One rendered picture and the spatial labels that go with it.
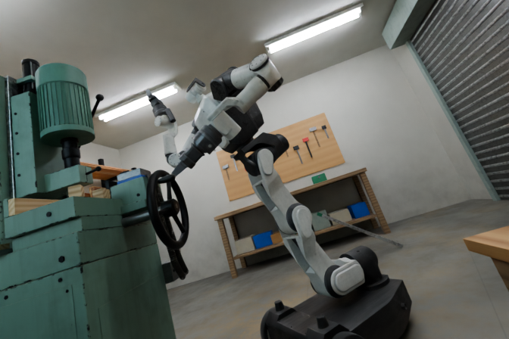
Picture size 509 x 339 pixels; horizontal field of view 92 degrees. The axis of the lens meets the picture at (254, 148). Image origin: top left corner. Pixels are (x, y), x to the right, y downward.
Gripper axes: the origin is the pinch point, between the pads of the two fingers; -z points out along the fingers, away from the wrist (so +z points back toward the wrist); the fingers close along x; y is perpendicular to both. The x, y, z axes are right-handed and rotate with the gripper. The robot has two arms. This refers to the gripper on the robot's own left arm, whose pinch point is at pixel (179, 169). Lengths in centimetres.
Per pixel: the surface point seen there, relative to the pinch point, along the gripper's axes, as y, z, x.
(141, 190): 4.0, -16.1, 7.7
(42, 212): 20.0, -32.3, -10.0
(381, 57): -136, 318, 264
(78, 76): 54, -2, 30
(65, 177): 26.8, -31.2, 14.2
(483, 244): -42, 33, -61
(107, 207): 8.2, -25.0, 0.0
